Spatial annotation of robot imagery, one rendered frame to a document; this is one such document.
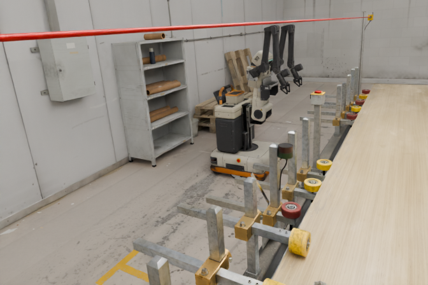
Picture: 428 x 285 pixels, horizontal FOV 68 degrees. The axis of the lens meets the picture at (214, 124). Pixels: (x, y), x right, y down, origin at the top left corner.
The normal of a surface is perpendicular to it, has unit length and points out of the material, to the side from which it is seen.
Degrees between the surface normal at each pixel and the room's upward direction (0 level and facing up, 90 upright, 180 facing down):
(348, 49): 90
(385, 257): 0
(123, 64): 90
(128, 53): 90
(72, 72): 90
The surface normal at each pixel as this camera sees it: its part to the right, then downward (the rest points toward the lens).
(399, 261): -0.07, -0.95
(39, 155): 0.86, 0.09
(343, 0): -0.51, 0.29
